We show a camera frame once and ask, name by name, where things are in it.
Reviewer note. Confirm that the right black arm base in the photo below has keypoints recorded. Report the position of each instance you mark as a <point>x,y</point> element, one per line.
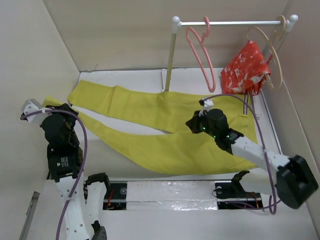
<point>230,197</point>

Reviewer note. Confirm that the white clothes rack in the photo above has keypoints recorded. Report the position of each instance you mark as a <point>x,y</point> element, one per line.
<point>201,31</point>

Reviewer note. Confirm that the beige wooden hanger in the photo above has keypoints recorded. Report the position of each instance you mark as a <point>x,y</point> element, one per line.
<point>273,52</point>

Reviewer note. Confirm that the silver tape strip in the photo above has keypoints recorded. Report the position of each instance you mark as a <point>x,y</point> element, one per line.
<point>171,196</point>

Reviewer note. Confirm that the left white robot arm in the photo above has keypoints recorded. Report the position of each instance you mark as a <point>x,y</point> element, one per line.
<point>82,198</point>

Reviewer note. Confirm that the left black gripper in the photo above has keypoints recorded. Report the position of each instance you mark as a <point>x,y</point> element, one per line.
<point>62,106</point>

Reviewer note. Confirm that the yellow-green trousers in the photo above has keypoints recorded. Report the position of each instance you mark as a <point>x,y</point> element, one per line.
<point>148,130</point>

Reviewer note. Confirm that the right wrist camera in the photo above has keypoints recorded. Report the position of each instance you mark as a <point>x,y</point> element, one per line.
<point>206,104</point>

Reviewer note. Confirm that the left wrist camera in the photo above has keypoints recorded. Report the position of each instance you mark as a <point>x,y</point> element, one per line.
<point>31,106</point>

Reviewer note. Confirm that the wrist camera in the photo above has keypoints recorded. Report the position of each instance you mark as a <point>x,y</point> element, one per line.
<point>206,104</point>
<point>31,106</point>

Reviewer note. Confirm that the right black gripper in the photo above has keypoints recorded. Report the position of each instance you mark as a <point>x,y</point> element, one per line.
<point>192,123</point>

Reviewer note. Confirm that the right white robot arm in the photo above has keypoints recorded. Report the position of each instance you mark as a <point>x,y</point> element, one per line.
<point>290,176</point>

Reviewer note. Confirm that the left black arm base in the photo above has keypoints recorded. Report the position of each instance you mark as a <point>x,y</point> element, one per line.
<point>116,198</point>

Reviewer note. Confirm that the red white patterned garment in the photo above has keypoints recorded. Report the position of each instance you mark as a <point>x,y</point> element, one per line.
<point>245,73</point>

